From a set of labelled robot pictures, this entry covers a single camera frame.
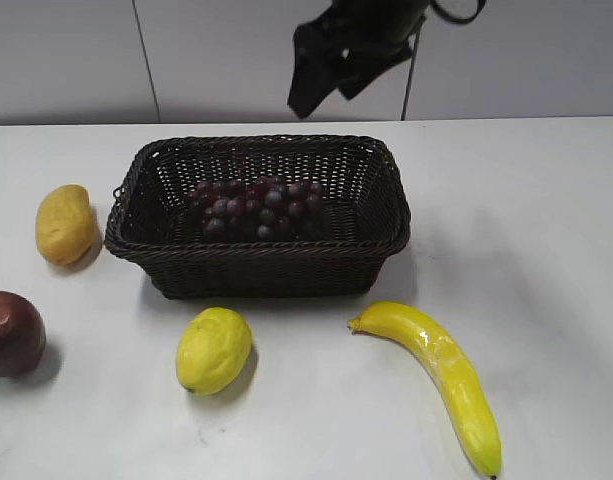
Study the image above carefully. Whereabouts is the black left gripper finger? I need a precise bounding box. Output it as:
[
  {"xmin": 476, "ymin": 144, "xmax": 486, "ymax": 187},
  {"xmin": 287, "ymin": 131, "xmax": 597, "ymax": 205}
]
[{"xmin": 287, "ymin": 19, "xmax": 350, "ymax": 119}]

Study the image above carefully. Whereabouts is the black woven basket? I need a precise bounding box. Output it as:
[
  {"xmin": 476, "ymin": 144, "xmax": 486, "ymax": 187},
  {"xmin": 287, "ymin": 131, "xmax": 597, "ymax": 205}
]
[{"xmin": 105, "ymin": 134, "xmax": 411, "ymax": 299}]

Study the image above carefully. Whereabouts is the yellow mango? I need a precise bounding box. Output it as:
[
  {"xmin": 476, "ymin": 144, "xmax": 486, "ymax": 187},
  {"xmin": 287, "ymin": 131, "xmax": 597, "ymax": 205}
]
[{"xmin": 35, "ymin": 184, "xmax": 96, "ymax": 266}]

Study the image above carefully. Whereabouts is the black cable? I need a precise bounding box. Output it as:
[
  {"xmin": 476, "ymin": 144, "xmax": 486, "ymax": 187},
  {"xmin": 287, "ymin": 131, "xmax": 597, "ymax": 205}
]
[{"xmin": 432, "ymin": 0, "xmax": 488, "ymax": 24}]

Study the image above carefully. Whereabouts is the red apple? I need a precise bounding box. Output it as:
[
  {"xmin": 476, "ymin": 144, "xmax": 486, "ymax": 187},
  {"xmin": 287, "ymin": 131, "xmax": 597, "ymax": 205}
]
[{"xmin": 0, "ymin": 291, "xmax": 46, "ymax": 378}]

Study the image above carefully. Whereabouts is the yellow banana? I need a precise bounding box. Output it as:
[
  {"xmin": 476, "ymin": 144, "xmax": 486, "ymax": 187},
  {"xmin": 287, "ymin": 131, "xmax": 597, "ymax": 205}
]
[{"xmin": 347, "ymin": 302, "xmax": 502, "ymax": 479}]

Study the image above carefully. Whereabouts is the yellow lemon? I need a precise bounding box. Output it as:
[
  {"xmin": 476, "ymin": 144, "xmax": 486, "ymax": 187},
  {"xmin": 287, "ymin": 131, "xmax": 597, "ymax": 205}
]
[{"xmin": 176, "ymin": 307, "xmax": 253, "ymax": 396}]

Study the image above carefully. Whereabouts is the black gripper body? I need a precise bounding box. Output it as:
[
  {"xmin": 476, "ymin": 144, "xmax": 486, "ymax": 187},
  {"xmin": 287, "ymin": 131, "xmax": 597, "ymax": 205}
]
[{"xmin": 317, "ymin": 0, "xmax": 430, "ymax": 52}]

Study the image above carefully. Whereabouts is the purple grape bunch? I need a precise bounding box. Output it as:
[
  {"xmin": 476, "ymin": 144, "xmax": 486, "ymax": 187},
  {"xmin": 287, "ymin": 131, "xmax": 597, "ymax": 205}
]
[{"xmin": 187, "ymin": 176, "xmax": 324, "ymax": 243}]

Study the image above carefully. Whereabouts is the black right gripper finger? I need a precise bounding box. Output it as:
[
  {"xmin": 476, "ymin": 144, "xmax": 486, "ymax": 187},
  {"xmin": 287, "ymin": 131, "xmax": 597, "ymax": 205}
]
[{"xmin": 337, "ymin": 47, "xmax": 412, "ymax": 99}]

